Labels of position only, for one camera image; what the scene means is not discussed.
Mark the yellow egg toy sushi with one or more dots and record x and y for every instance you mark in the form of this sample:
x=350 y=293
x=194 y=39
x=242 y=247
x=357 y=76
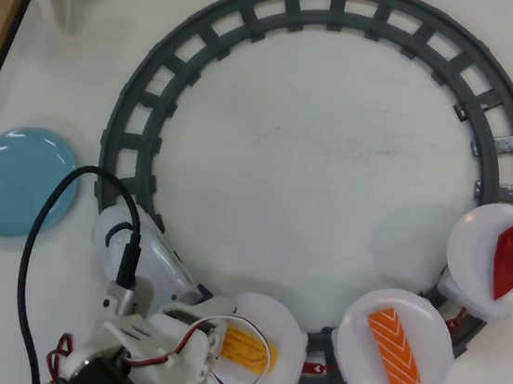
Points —
x=247 y=347

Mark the clear plastic object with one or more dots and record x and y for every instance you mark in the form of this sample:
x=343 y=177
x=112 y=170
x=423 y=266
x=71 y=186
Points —
x=61 y=10

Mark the blue round dish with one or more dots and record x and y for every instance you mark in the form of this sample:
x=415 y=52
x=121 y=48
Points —
x=3 y=185

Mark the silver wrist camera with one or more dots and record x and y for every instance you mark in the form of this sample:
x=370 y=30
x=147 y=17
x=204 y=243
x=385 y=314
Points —
x=129 y=299

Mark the red tuna toy sushi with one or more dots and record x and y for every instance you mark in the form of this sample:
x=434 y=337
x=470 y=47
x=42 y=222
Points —
x=508 y=259

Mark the orange salmon toy sushi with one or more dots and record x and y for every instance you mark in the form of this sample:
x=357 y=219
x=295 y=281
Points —
x=393 y=348

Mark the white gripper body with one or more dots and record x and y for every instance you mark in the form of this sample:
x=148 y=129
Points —
x=195 y=367

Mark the white round plastic plate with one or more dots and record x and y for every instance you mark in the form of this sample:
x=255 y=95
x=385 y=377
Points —
x=469 y=245
x=353 y=330
x=281 y=320

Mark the white Shinkansen toy locomotive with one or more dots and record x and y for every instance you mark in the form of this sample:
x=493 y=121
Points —
x=162 y=260

